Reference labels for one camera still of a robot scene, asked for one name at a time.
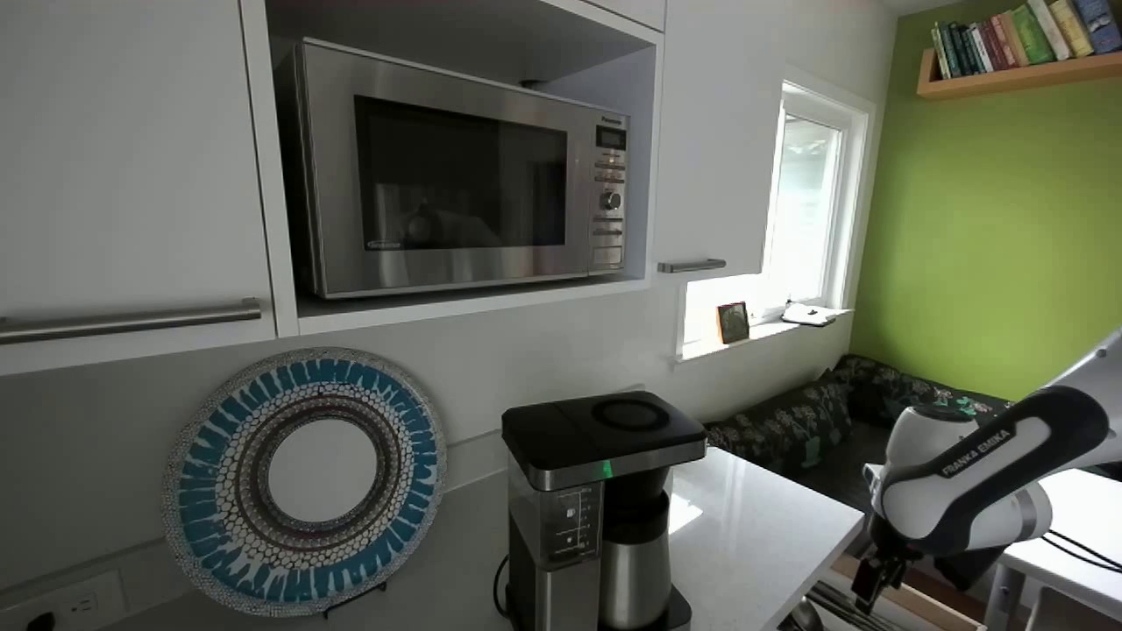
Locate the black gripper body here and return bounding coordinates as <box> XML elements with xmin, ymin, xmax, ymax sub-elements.
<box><xmin>854</xmin><ymin>544</ymin><xmax>919</xmax><ymax>612</ymax></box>

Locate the dark grey kitchen drawer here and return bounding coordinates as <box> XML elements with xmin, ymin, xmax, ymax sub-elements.
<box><xmin>778</xmin><ymin>556</ymin><xmax>986</xmax><ymax>631</ymax></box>

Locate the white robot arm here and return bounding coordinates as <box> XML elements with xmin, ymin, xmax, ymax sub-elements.
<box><xmin>854</xmin><ymin>333</ymin><xmax>1122</xmax><ymax>612</ymax></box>

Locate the dark patterned sofa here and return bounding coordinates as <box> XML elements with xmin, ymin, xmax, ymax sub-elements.
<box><xmin>709</xmin><ymin>354</ymin><xmax>1002</xmax><ymax>508</ymax></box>

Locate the white side table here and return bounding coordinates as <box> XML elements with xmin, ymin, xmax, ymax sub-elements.
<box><xmin>986</xmin><ymin>471</ymin><xmax>1122</xmax><ymax>631</ymax></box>

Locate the small black window clock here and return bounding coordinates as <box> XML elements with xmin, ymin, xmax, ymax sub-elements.
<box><xmin>719</xmin><ymin>301</ymin><xmax>751</xmax><ymax>343</ymax></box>

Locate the black steel coffee maker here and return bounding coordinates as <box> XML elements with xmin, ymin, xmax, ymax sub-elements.
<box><xmin>501</xmin><ymin>390</ymin><xmax>704</xmax><ymax>631</ymax></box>

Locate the white right cabinet door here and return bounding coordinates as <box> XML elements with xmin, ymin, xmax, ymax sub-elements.
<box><xmin>651</xmin><ymin>0</ymin><xmax>783</xmax><ymax>278</ymax></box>

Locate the white cabinet door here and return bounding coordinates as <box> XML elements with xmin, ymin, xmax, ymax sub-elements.
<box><xmin>0</xmin><ymin>0</ymin><xmax>273</xmax><ymax>374</ymax></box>
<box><xmin>651</xmin><ymin>0</ymin><xmax>783</xmax><ymax>278</ymax></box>

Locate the wooden bookshelf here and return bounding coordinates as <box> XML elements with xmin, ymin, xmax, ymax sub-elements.
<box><xmin>917</xmin><ymin>48</ymin><xmax>1122</xmax><ymax>100</ymax></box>

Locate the row of books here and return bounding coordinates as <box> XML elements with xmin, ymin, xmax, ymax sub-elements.
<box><xmin>928</xmin><ymin>0</ymin><xmax>1122</xmax><ymax>80</ymax></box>

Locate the blue woven round plate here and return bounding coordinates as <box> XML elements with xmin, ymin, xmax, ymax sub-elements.
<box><xmin>164</xmin><ymin>347</ymin><xmax>444</xmax><ymax>618</ymax></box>

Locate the stainless steel microwave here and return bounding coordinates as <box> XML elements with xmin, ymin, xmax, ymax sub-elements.
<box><xmin>291</xmin><ymin>39</ymin><xmax>627</xmax><ymax>299</ymax></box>

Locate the white upper cabinet door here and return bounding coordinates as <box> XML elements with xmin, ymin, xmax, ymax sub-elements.
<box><xmin>0</xmin><ymin>0</ymin><xmax>273</xmax><ymax>374</ymax></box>

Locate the steel cabinet handle right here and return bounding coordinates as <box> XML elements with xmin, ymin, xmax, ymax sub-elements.
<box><xmin>657</xmin><ymin>256</ymin><xmax>726</xmax><ymax>274</ymax></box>

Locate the steel cabinet handle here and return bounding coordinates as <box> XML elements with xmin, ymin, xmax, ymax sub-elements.
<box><xmin>657</xmin><ymin>256</ymin><xmax>726</xmax><ymax>274</ymax></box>
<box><xmin>0</xmin><ymin>299</ymin><xmax>264</xmax><ymax>343</ymax></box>

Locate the white window frame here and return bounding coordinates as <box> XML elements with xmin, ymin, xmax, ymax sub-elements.
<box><xmin>765</xmin><ymin>80</ymin><xmax>873</xmax><ymax>312</ymax></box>

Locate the steel cabinet handle left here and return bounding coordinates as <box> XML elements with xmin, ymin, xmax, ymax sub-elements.
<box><xmin>0</xmin><ymin>299</ymin><xmax>264</xmax><ymax>343</ymax></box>

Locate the white wall outlet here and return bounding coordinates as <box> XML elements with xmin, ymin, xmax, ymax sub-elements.
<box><xmin>0</xmin><ymin>570</ymin><xmax>127</xmax><ymax>631</ymax></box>

